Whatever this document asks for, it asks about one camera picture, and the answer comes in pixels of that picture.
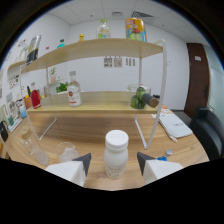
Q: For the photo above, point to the green potted plant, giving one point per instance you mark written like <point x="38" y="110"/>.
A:
<point x="61" y="87"/>

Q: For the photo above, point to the glass jar cork lid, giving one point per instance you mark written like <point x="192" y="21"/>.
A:
<point x="36" y="151"/>

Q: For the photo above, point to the green cucumber toy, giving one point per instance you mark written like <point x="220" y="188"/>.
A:
<point x="28" y="91"/>

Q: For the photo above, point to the white tray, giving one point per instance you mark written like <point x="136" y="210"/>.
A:
<point x="16" y="126"/>

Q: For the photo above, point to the white and blue cup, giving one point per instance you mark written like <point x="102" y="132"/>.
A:
<point x="23" y="112"/>

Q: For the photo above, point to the clear bottle green cap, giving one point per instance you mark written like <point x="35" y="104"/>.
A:
<point x="103" y="31"/>

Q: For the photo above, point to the small blue liquid bottle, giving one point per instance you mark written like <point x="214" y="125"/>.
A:
<point x="168" y="152"/>

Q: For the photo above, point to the brown door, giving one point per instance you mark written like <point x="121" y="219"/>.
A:
<point x="197" y="80"/>

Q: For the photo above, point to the clear glass with ice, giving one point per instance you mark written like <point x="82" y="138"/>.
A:
<point x="66" y="153"/>

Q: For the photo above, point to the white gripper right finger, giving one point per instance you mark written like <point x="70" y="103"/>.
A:
<point x="156" y="168"/>

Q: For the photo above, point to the black pitcher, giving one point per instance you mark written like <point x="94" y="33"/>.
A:
<point x="4" y="131"/>

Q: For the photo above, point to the white notebook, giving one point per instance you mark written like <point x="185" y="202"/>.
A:
<point x="176" y="126"/>

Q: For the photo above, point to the wooden wall shelf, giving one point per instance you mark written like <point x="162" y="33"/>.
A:
<point x="16" y="64"/>

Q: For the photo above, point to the green cup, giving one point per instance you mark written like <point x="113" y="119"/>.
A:
<point x="10" y="120"/>

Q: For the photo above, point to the jar of green limes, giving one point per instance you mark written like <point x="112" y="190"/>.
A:
<point x="138" y="98"/>

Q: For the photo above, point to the two-tier wooden white-frame rack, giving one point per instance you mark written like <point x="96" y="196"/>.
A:
<point x="100" y="106"/>

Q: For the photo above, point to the ceiling air vent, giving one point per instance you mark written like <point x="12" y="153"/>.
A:
<point x="142" y="14"/>

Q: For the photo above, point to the teal liquid bottle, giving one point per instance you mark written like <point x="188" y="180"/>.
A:
<point x="61" y="44"/>

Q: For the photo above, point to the tall black yellow can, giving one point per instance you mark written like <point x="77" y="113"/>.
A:
<point x="33" y="51"/>

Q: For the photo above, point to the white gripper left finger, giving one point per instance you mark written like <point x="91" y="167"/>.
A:
<point x="71" y="170"/>

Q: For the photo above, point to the orange patterned paper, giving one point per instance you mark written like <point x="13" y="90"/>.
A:
<point x="165" y="110"/>

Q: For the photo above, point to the black sofa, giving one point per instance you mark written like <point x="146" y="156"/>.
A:
<point x="208" y="131"/>

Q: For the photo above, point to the amber yellow bottle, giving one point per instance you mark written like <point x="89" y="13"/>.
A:
<point x="81" y="38"/>

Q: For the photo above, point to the red liquid glass bottle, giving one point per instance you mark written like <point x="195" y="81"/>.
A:
<point x="36" y="100"/>

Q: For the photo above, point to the large white milk bottle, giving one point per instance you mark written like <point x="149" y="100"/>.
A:
<point x="116" y="156"/>

